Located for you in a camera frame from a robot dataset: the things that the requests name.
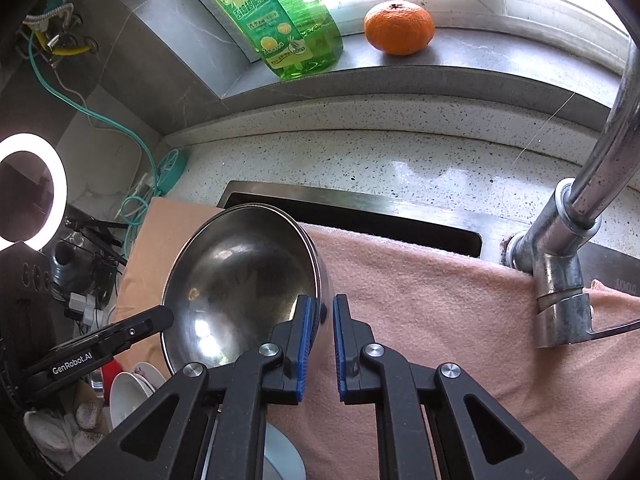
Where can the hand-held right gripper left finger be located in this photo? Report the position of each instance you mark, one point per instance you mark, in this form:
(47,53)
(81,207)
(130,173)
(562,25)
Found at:
(305,350)

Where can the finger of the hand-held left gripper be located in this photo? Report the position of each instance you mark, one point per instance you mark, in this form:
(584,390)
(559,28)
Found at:
(145,325)

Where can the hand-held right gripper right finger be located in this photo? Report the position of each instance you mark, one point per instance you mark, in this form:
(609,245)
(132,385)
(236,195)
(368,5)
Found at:
(341,350)

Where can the plain steel bowl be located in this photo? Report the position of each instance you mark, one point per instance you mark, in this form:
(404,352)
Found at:
(235,280)

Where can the deep floral plate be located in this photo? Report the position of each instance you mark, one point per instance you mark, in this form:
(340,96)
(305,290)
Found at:
(285,455)

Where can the person's left hand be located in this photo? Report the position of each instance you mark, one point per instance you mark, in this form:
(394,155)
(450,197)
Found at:
(65,430)

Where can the wide floral plate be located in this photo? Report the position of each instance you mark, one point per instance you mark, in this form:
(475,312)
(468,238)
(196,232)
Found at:
(150,377)

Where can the white power adapter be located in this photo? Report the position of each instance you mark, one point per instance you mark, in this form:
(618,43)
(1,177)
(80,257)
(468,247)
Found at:
(87,307)

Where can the plain white plate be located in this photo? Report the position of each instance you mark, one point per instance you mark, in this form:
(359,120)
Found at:
(125,400)

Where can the black box appliance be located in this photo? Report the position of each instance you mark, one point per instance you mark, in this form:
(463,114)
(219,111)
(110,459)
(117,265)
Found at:
(25,310)

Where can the grey metal kettle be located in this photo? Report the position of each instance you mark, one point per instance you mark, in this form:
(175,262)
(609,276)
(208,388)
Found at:
(62,265)

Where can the black tripod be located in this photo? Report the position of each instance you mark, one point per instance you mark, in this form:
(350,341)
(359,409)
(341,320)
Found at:
(95,235)

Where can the peach fleece cloth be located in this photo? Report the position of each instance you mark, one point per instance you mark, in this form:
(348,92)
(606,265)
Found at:
(450,335)

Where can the steel sink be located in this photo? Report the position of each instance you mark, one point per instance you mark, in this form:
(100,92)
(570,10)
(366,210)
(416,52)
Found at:
(350,215)

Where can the white plug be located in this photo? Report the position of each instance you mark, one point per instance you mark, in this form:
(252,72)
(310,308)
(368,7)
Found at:
(145,184)

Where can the teal power strip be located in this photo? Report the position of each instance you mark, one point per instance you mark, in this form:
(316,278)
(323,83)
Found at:
(172,170)

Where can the chrome faucet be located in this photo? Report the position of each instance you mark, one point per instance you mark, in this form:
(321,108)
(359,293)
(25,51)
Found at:
(555,260)

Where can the orange tangerine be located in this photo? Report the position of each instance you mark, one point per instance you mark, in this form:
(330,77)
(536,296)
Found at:
(399,27)

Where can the green dish soap bottle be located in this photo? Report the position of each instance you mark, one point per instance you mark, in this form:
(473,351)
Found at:
(270,20)

